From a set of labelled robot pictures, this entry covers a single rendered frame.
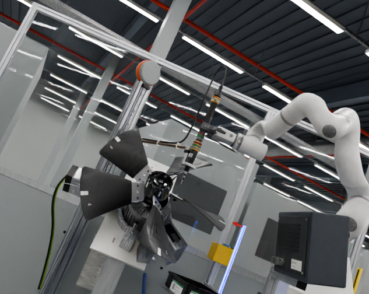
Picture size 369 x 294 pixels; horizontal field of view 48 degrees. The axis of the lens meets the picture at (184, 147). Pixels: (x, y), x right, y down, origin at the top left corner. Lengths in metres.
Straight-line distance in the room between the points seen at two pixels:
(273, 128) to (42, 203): 1.48
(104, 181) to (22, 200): 0.98
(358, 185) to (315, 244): 0.70
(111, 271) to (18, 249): 0.85
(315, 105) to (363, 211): 0.47
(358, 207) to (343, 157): 0.21
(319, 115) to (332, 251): 0.68
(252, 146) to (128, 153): 0.59
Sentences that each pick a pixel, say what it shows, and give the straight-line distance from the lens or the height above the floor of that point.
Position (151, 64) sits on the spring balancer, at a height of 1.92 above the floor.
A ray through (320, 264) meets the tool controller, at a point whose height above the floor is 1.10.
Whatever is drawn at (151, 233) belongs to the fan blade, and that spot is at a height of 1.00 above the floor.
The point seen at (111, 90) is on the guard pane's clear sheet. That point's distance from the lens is 2.73.
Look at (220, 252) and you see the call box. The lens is 2.16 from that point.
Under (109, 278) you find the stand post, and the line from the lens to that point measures 2.00.
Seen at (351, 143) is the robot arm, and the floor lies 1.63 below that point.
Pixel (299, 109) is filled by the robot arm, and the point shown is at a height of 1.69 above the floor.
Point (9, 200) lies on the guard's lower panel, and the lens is 2.70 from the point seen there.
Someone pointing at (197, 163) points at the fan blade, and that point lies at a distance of 2.07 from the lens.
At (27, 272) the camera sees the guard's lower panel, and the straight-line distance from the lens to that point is 2.69.
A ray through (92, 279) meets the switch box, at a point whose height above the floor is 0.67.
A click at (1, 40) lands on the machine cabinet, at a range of 3.77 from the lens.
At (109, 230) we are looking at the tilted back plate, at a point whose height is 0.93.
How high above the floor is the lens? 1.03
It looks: 11 degrees up
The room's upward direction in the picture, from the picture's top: 23 degrees clockwise
